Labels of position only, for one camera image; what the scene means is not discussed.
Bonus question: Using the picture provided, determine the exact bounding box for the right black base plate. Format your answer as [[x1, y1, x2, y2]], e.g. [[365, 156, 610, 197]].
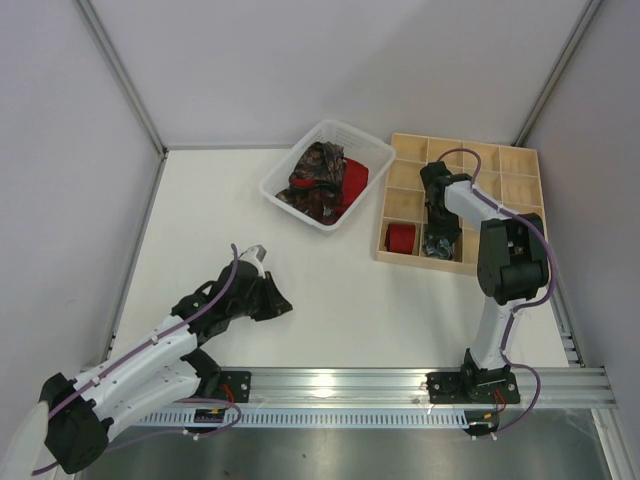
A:
[[426, 371, 521, 405]]

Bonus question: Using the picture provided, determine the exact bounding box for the wooden compartment tray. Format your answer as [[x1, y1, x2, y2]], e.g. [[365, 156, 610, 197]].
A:
[[375, 133, 545, 276]]

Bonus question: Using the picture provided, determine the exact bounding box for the rolled red tie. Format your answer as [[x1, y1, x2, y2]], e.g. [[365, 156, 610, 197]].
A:
[[384, 223, 416, 255]]

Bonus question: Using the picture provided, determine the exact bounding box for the white slotted cable duct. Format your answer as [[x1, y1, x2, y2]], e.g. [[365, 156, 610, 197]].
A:
[[138, 407, 469, 430]]

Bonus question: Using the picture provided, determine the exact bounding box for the aluminium mounting rail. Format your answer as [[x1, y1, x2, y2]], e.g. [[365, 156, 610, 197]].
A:
[[224, 367, 617, 409]]

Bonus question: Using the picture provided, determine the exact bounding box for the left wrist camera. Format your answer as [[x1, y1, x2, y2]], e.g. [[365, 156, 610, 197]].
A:
[[240, 244, 266, 278]]

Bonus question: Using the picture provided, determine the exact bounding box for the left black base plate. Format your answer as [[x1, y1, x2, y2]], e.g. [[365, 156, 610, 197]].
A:
[[192, 370, 252, 404]]

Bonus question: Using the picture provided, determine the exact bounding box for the blue-grey floral tie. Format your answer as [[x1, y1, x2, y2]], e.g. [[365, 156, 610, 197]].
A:
[[422, 234, 455, 260]]

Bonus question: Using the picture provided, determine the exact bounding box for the dark floral tie in basket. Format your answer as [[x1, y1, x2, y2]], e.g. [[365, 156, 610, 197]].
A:
[[276, 142, 347, 225]]

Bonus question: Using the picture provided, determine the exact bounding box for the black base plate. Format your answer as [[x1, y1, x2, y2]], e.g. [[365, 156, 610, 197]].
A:
[[192, 370, 252, 404], [426, 371, 521, 405]]

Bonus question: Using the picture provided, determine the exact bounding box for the red tie in basket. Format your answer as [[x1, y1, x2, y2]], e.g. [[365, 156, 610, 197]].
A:
[[292, 157, 370, 211]]

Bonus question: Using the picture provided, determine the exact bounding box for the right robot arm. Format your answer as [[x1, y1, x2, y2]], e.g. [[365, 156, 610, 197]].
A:
[[420, 161, 550, 388]]

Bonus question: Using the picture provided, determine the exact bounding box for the white plastic basket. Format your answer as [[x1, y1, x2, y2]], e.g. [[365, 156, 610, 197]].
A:
[[259, 120, 396, 233]]

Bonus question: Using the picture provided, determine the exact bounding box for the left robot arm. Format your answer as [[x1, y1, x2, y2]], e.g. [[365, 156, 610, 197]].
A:
[[40, 260, 293, 474]]

